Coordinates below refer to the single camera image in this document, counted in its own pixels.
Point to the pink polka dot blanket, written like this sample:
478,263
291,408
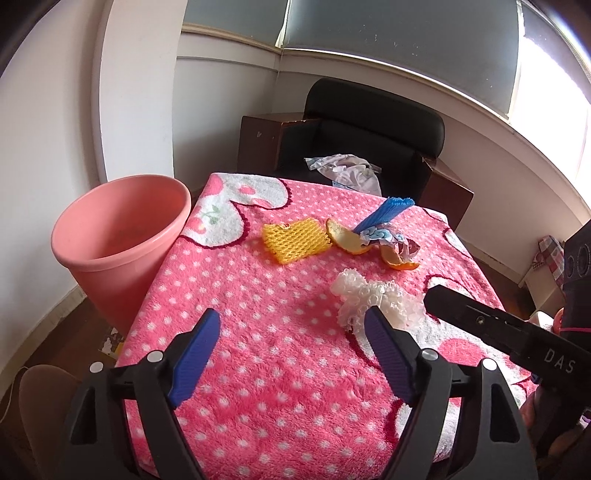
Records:
277,323

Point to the crumpled pale cloth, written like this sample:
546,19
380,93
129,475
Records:
351,175

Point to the person's brown trouser leg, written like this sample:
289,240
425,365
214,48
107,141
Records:
46,406

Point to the yellow foam net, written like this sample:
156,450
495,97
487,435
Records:
295,240

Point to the orange peel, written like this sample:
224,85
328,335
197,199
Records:
397,263
344,240

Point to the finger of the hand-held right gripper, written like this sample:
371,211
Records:
471,318

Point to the blue patterned snack wrapper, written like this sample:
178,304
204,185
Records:
385,236

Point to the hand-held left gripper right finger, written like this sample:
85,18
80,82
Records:
390,357

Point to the black leather armchair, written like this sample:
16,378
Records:
369,115

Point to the heart patterned storage box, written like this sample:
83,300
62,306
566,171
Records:
549,254

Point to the person's right hand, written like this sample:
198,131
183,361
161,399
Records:
533,413

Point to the blue plastic straws bundle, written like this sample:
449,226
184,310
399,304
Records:
383,213

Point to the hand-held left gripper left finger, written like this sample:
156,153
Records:
194,360

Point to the white foam net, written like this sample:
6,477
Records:
369,295

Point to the frosted glass window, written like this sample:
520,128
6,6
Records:
231,14
415,37

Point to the pink plastic bucket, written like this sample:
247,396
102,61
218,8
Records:
120,258

